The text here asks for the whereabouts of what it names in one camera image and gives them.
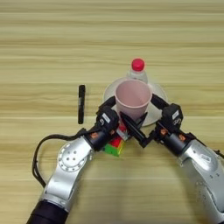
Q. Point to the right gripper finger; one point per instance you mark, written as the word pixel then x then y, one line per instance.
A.
pixel 134 129
pixel 159 101

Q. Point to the clear bottle red cap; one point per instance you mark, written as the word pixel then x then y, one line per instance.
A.
pixel 137 68

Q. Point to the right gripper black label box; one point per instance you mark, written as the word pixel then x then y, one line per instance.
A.
pixel 172 116

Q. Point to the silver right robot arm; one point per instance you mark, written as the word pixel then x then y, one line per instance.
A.
pixel 204 172

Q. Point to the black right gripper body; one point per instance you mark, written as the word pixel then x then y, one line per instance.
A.
pixel 172 140

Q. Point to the cream round plate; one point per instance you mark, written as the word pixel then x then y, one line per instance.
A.
pixel 159 93

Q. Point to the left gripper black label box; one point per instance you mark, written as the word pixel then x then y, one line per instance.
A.
pixel 107 118

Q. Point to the pink plastic cup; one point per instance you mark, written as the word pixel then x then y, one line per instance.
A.
pixel 132 97

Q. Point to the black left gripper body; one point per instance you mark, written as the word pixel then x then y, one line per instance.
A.
pixel 99 137

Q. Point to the colourful puzzle cube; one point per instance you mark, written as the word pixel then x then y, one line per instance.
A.
pixel 115 147

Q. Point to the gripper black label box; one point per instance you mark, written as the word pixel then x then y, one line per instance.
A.
pixel 172 116
pixel 107 118

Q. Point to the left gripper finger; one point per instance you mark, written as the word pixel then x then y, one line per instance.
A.
pixel 106 102
pixel 141 119

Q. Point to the black marker pen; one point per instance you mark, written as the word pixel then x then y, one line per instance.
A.
pixel 81 103

